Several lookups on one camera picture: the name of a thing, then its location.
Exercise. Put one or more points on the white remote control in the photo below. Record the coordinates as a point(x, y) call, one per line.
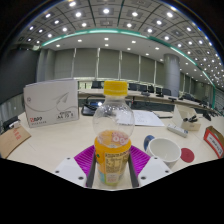
point(177, 130)

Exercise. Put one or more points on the white divided organizer box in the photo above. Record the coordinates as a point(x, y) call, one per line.
point(183, 115)

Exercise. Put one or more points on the black office chairs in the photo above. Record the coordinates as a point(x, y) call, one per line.
point(143, 88)

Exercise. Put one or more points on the white printed paper sheet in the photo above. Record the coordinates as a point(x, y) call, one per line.
point(146, 118)

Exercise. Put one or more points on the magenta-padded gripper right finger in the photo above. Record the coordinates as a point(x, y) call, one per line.
point(155, 168)

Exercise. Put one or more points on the yellow-capped orange drink bottle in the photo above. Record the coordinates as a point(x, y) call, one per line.
point(112, 156)

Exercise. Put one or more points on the black desk phone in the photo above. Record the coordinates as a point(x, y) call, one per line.
point(88, 109)

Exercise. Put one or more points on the ceiling lights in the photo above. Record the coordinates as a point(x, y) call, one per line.
point(106, 11)

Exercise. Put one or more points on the black conference microphones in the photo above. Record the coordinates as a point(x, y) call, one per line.
point(145, 94)

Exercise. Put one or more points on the brown cardboard envelope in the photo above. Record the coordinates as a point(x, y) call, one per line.
point(13, 140)

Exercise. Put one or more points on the white copy paper box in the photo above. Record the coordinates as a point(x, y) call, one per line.
point(50, 103)

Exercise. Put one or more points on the black tabletop microphone unit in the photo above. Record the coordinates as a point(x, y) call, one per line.
point(207, 116)

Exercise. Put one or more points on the flat round red coaster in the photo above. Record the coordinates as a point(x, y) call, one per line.
point(187, 155)

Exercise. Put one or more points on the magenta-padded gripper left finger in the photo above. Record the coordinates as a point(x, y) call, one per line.
point(68, 168)

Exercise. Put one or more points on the cardboard box with red side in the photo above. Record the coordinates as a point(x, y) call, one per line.
point(213, 140)

